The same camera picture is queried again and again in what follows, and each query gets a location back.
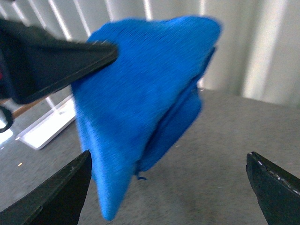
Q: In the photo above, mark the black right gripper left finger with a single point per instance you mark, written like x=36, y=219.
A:
x=57, y=201

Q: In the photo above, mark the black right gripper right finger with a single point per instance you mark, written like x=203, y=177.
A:
x=277, y=191

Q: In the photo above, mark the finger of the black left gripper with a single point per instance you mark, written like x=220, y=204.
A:
x=34, y=63

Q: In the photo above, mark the blue microfiber cloth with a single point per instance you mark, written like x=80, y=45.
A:
x=132, y=112

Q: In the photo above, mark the wooden rack bar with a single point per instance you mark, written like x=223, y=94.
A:
x=21, y=110

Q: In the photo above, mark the white rack base tray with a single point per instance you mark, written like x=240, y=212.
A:
x=47, y=127

